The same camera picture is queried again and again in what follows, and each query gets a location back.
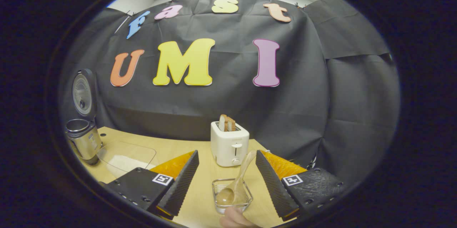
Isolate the white toaster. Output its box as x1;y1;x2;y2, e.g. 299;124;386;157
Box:
211;121;250;167

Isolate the wooden spoon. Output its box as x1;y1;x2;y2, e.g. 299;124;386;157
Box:
215;150;257;207

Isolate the wire chopstick holder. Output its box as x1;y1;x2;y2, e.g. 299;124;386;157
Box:
212;178;253;214

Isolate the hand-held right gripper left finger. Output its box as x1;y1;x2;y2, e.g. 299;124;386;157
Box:
105;150;200;220

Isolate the dark grey rice cooker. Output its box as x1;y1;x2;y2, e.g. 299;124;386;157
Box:
65;69;103;165

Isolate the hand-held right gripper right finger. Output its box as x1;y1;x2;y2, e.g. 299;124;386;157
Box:
255;150;345;221

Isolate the clear rice container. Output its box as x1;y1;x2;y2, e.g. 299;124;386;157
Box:
96;141;157;178

